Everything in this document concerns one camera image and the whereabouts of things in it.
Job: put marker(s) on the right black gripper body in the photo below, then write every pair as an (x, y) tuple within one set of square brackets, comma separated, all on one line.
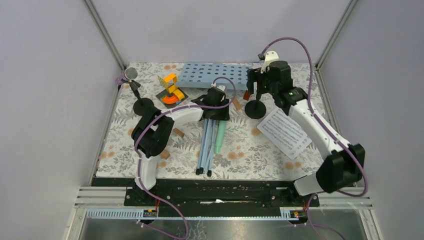
[(273, 88)]

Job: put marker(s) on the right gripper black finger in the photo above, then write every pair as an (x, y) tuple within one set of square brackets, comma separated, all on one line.
[(253, 75), (262, 85)]

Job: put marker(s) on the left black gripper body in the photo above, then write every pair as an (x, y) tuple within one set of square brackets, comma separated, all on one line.
[(223, 102)]

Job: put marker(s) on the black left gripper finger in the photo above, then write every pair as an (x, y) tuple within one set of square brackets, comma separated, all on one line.
[(209, 113), (222, 114)]

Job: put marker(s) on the green toy microphone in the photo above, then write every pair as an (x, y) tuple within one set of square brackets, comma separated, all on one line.
[(220, 136)]

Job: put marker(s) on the black microphone stand front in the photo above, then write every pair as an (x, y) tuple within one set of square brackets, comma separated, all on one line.
[(256, 109)]

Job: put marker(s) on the black microphone stand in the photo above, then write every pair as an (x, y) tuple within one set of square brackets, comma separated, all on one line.
[(256, 109), (140, 99)]

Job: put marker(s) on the light blue music stand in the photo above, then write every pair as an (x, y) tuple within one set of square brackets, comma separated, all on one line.
[(196, 75)]

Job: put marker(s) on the sheet music page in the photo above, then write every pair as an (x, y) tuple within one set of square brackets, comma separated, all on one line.
[(285, 133)]

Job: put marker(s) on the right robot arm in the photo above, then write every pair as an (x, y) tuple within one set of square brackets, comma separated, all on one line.
[(343, 162)]

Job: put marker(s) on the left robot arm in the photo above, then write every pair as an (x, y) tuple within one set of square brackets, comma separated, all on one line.
[(152, 133)]

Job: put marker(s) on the light wooden block right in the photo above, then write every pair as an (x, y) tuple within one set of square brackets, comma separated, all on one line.
[(236, 104)]

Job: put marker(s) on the light wooden block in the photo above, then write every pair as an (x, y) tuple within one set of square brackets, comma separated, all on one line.
[(236, 104), (178, 132), (165, 154)]

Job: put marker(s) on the dark red wooden block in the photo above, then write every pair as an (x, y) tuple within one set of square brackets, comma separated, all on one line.
[(246, 95)]

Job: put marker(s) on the floral tablecloth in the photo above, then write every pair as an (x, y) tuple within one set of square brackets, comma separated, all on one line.
[(246, 154)]

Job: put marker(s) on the light wooden block centre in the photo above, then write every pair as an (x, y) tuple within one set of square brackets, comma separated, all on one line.
[(178, 132)]

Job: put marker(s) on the toy brick assembly grey base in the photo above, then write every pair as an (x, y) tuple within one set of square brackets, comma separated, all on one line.
[(172, 95)]

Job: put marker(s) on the light wooden block near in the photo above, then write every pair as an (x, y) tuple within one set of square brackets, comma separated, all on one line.
[(165, 154)]

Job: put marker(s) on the black microphone stand rear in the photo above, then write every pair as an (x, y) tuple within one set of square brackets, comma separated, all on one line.
[(140, 99)]

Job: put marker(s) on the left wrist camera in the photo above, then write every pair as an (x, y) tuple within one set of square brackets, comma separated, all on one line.
[(221, 88)]

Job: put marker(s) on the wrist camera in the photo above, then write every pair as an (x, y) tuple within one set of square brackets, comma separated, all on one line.
[(221, 88), (268, 58)]

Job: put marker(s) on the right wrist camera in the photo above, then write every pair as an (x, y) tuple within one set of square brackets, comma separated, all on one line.
[(268, 58)]

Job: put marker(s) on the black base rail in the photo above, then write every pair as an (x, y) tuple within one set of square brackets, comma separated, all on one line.
[(219, 198)]

